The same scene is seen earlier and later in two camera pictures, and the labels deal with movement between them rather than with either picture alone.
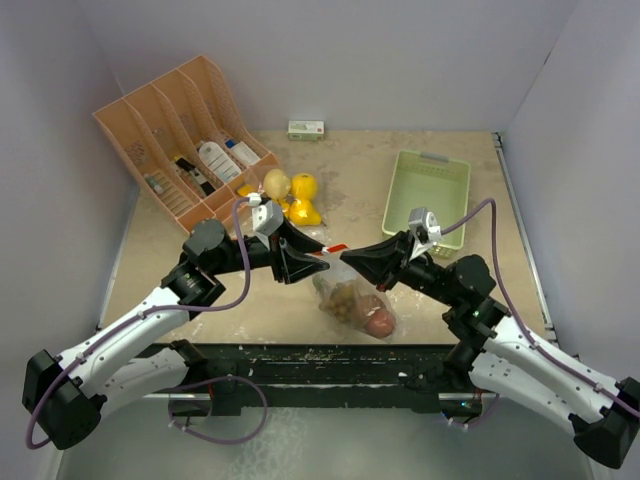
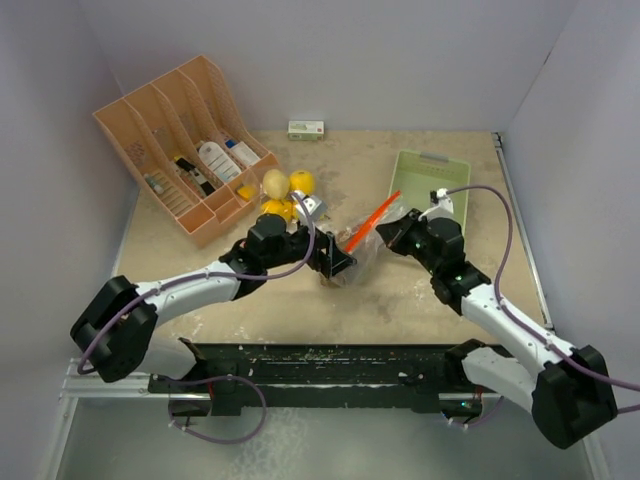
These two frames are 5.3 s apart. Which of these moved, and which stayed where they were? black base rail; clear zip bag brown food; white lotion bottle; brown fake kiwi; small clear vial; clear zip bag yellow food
Moved: clear zip bag brown food; brown fake kiwi
Stayed: clear zip bag yellow food; white lotion bottle; black base rail; small clear vial
